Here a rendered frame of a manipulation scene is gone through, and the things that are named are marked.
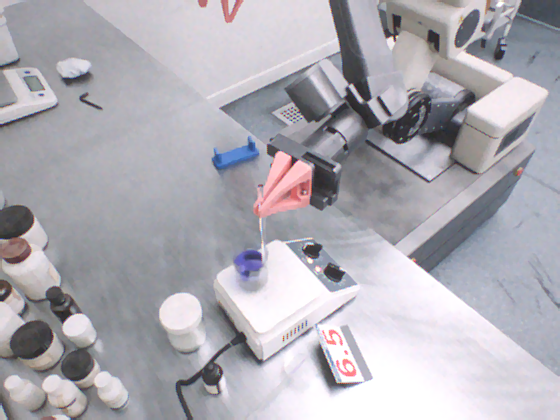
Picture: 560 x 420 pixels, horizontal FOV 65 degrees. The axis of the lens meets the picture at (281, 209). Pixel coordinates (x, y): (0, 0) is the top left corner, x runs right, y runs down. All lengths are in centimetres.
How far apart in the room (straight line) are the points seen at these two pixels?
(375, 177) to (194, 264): 86
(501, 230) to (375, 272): 126
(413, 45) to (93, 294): 104
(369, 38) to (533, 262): 144
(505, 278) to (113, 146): 143
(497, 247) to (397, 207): 62
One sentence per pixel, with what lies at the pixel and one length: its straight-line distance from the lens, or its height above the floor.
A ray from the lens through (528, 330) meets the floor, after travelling 176.
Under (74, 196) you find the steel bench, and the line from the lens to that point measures 97.
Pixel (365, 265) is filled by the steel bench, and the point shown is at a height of 75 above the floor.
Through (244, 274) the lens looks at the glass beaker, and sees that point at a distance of 60.
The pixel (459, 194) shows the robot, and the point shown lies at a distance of 154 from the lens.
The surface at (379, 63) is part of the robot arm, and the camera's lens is 64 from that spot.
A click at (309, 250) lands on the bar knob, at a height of 81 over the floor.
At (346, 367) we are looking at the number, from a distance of 68.
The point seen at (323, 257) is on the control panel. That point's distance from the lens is 74.
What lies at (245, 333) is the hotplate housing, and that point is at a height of 79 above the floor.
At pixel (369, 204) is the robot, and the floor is 36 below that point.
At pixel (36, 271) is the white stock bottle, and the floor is 82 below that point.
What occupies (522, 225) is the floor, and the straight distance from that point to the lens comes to 206.
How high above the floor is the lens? 139
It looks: 49 degrees down
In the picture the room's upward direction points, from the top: straight up
